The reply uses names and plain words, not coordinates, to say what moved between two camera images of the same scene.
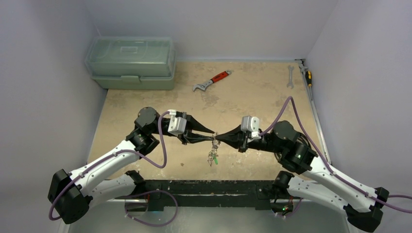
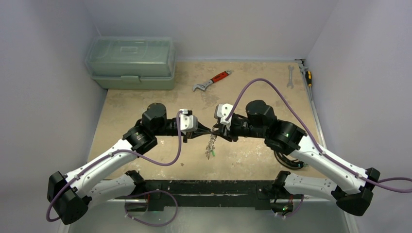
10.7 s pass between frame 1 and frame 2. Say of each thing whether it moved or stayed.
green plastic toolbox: stayed
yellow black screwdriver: stayed
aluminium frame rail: stayed
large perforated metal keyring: moved
